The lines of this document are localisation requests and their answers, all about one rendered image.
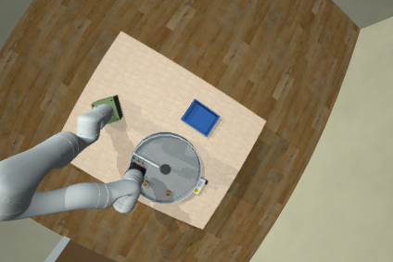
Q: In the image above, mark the grey round turning table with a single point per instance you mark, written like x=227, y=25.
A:
x=175, y=167

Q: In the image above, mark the blue rectangular crate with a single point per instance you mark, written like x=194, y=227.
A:
x=200, y=117

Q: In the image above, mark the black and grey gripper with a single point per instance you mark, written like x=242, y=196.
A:
x=135, y=169

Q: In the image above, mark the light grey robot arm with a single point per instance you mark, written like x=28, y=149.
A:
x=21, y=174

